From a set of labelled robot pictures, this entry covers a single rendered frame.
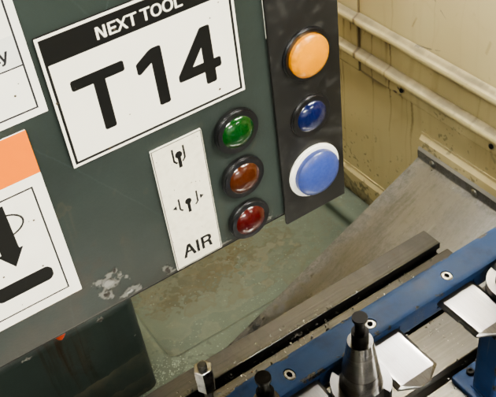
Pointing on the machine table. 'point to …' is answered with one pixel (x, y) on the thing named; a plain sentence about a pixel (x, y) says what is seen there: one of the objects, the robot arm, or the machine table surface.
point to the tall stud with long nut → (205, 378)
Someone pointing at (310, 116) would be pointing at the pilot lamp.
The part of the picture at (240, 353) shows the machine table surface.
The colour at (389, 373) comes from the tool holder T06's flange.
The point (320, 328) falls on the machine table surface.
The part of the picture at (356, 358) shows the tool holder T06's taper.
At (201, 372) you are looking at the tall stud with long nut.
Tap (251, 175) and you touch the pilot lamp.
